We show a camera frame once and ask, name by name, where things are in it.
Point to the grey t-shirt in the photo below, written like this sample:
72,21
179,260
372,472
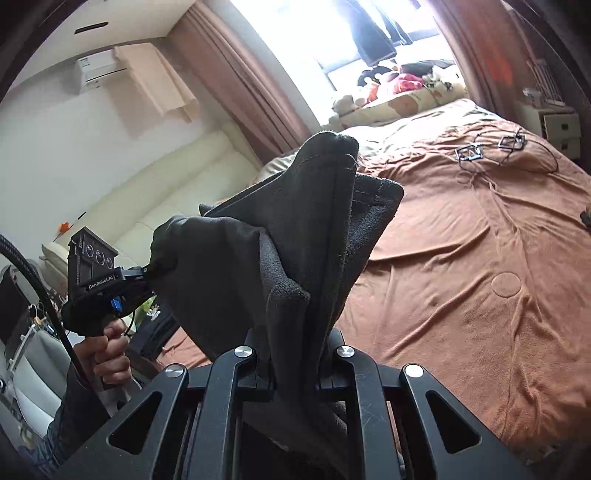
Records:
281,258

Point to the white wall air conditioner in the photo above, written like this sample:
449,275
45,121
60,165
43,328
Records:
92,71

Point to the white bedside table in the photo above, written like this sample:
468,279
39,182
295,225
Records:
542,111

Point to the left pink curtain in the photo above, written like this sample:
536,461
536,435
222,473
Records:
232,74

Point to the cream padded headboard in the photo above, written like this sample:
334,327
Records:
206,171

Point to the cream cloth hanging on wall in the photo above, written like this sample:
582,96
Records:
157,81

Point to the pink curtain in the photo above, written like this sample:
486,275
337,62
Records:
488,50
232,74

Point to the green plush toy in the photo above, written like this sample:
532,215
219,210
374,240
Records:
147,311

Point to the plush toys on windowsill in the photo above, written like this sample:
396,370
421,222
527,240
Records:
441,79

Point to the beige patterned pillow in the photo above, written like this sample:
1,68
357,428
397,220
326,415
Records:
402,105

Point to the right pink curtain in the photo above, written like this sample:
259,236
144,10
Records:
488,50

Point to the dark hanging garment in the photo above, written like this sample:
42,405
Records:
372,43

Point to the person's left hand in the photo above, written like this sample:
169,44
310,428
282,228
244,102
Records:
103,357

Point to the folded black clothes stack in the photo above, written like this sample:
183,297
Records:
150,337

